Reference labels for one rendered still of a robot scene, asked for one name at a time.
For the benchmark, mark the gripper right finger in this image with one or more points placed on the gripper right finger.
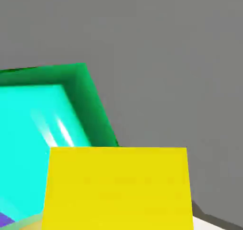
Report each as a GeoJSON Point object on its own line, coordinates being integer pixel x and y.
{"type": "Point", "coordinates": [205, 225]}

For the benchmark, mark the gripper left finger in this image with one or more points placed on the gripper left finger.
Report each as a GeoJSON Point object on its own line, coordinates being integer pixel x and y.
{"type": "Point", "coordinates": [28, 224]}

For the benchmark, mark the small yellow cube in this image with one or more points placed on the small yellow cube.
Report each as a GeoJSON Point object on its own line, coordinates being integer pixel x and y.
{"type": "Point", "coordinates": [117, 188]}

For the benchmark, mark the small purple cube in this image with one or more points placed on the small purple cube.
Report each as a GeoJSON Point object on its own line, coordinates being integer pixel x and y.
{"type": "Point", "coordinates": [4, 220]}

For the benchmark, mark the large green box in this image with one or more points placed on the large green box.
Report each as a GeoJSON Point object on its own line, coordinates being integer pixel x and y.
{"type": "Point", "coordinates": [28, 138]}

